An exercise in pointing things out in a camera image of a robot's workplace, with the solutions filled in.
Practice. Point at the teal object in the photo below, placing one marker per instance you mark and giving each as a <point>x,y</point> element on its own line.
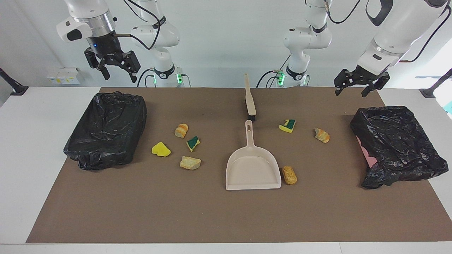
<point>449,107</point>

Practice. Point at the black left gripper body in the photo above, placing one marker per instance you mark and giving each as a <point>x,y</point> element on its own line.
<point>369,77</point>

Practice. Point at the beige plastic dustpan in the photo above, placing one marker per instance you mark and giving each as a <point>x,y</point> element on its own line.
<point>252,169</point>

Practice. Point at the white wall socket boxes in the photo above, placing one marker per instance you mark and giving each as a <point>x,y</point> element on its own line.
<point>63,76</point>

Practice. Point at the plain yellow sponge piece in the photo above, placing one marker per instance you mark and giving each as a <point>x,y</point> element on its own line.
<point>160,150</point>

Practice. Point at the small green yellow sponge piece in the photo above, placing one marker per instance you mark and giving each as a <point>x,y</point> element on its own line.
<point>192,143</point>

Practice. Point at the torn orange crust bread piece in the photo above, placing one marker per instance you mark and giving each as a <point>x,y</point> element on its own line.
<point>322,135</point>

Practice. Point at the brown table mat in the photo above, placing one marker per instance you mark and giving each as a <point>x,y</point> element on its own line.
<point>226,211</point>

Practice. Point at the large green yellow sponge piece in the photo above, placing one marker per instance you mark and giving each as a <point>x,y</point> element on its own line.
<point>287,126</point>

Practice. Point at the black bag lined pink bin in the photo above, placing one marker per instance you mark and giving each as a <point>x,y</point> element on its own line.
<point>395,141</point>

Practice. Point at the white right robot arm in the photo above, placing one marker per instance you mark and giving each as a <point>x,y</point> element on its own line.
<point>160,35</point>

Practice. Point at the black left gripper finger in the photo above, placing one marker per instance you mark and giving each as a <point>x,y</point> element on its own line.
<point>344,80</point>
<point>376,88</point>

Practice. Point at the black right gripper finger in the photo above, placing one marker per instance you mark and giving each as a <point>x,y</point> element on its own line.
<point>96,60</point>
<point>131,62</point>

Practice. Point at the beige hand brush black bristles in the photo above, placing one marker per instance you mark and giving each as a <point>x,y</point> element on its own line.
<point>250,100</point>

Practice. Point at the orange striped croissant piece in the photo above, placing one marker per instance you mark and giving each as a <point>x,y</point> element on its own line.
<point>181,131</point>

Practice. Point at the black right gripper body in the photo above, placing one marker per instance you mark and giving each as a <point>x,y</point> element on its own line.
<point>106,49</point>

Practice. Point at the pale bread piece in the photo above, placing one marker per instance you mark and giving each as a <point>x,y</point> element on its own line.
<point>190,163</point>

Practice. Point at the brown oval bread roll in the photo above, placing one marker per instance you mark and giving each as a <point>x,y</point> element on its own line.
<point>289,175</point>

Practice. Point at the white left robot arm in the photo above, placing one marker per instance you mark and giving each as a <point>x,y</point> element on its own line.
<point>307,38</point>

